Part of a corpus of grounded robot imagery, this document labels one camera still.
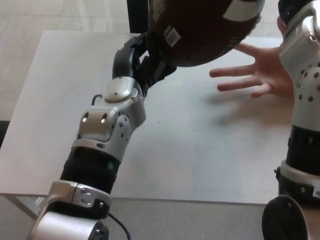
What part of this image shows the bare person's hand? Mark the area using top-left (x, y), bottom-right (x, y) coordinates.
top-left (209, 18), bottom-right (295, 99)

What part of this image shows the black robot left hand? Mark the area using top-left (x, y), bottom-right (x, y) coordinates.
top-left (111, 33), bottom-right (177, 97)

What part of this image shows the brown junior american football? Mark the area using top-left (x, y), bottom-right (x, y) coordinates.
top-left (147, 0), bottom-right (266, 68)

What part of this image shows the black vertical pillar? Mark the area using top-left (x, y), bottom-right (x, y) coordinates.
top-left (126, 0), bottom-right (151, 35)

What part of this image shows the black cable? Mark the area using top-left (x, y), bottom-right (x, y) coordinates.
top-left (106, 211), bottom-right (132, 240)
top-left (91, 93), bottom-right (105, 106)

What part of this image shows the white slanted table frame brace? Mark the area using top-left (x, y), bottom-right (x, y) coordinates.
top-left (11, 195), bottom-right (51, 221)

